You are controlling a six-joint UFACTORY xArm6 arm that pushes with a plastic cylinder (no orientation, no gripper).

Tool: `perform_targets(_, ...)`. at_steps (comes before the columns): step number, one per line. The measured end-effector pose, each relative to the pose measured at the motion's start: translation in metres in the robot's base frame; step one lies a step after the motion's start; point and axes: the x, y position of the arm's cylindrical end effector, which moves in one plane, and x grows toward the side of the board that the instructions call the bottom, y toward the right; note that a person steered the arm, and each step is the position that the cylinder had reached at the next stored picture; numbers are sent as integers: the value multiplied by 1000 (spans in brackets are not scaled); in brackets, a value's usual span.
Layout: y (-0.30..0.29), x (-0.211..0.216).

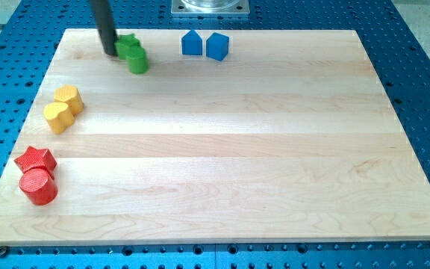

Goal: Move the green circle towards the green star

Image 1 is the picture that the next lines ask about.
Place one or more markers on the yellow heart block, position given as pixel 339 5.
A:
pixel 58 116

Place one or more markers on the yellow hexagon block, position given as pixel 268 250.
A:
pixel 70 95

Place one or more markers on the red star block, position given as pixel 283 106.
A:
pixel 34 158

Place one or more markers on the blue cube block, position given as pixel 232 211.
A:
pixel 217 46

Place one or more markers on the blue pentagon house block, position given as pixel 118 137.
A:
pixel 191 43

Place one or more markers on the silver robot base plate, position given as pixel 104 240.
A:
pixel 189 7

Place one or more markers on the green cylinder block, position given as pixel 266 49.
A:
pixel 137 60

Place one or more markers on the green star block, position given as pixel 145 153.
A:
pixel 125 44

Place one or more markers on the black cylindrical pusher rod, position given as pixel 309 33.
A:
pixel 103 17

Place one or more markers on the light wooden board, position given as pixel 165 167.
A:
pixel 290 138

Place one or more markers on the red cylinder block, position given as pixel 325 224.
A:
pixel 38 186

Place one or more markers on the left board clamp screw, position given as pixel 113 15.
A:
pixel 3 251

